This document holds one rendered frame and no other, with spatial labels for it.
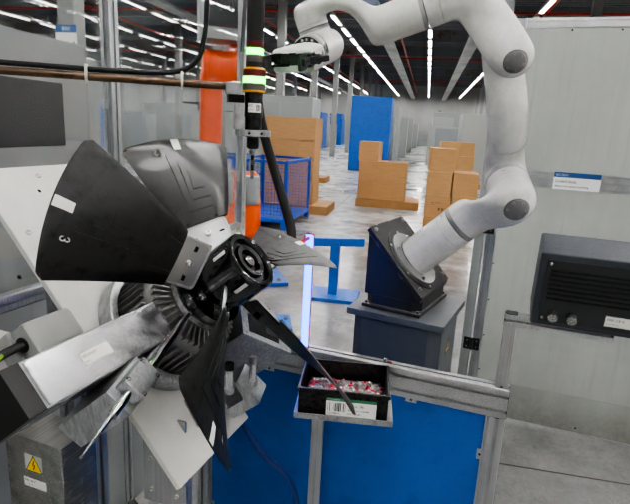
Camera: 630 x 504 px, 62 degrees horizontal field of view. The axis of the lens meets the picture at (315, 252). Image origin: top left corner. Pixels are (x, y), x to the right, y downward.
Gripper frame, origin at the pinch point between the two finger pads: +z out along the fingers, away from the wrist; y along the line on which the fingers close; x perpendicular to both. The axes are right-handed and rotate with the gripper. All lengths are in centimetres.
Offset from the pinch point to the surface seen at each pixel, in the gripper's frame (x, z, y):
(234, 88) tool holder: -2.0, 17.6, 2.6
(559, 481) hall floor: -188, -76, -82
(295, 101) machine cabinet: -207, -951, 393
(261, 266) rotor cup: -32.6, 30.1, -5.1
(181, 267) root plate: -28.6, 40.3, 5.3
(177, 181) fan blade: -19.7, 21.9, 16.2
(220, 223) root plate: -26.7, 25.3, 5.4
